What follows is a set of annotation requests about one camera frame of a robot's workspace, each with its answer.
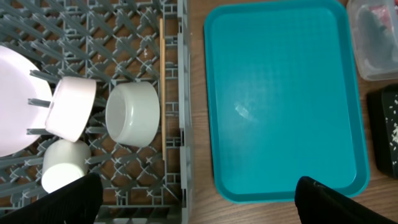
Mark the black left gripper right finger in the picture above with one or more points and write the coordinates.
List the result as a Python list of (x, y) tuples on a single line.
[(319, 204)]

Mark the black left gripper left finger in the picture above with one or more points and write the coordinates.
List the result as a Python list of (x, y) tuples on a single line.
[(77, 202)]

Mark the white paper cup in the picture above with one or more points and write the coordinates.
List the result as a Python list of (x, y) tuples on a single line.
[(64, 162)]

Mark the white rice leftovers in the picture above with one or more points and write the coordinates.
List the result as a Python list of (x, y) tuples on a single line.
[(392, 123)]

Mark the pink bowl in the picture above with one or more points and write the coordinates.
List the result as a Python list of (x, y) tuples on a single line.
[(70, 107)]

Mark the grey green bowl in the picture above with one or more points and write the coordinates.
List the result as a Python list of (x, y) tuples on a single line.
[(133, 113)]

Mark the large white plate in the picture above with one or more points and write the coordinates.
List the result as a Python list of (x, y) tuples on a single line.
[(17, 115)]

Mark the wooden chopstick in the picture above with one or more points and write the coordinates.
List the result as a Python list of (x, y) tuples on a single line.
[(162, 85)]

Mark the red sauce packet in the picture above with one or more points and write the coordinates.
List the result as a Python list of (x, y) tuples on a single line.
[(386, 15)]

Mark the teal serving tray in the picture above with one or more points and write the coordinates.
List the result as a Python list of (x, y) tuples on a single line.
[(283, 100)]

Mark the black plastic tray bin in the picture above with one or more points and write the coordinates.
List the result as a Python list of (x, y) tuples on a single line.
[(378, 102)]

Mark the clear plastic bin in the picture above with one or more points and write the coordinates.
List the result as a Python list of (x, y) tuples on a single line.
[(375, 47)]

